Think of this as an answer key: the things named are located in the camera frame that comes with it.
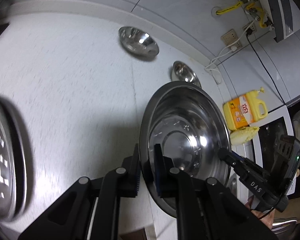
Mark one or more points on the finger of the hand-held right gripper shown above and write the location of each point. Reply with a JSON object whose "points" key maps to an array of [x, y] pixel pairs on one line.
{"points": [[227, 156], [241, 159]]}

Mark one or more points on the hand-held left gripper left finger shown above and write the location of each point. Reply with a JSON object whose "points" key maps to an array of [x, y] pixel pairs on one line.
{"points": [[137, 171]]}

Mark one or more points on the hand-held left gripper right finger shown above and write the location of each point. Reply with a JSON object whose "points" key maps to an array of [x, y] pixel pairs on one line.
{"points": [[158, 172]]}

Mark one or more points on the large steel bowl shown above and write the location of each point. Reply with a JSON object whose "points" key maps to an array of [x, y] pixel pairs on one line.
{"points": [[185, 120]]}

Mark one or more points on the person's right hand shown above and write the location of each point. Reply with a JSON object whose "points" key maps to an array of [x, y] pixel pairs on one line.
{"points": [[261, 217]]}

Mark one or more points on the napa cabbage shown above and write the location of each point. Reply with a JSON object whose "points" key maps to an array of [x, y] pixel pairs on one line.
{"points": [[243, 135]]}

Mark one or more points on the white microwave oven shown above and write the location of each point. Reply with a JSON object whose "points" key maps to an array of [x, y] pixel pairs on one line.
{"points": [[267, 137]]}

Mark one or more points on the yellow dish soap bottle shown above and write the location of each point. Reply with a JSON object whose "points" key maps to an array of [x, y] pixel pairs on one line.
{"points": [[242, 112]]}

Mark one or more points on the small steel bowl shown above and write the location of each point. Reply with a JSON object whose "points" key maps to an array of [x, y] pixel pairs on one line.
{"points": [[186, 73]]}

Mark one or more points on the medium steel bowl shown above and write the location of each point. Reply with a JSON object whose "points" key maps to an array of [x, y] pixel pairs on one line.
{"points": [[138, 43]]}

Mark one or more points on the large steel plate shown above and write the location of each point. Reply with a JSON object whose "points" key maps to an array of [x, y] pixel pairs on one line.
{"points": [[2, 170]]}

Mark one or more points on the beige wall socket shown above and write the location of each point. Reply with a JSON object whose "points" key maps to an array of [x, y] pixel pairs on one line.
{"points": [[231, 40]]}

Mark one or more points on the wall socket with black plug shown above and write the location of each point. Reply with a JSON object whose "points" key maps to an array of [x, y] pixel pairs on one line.
{"points": [[249, 27]]}

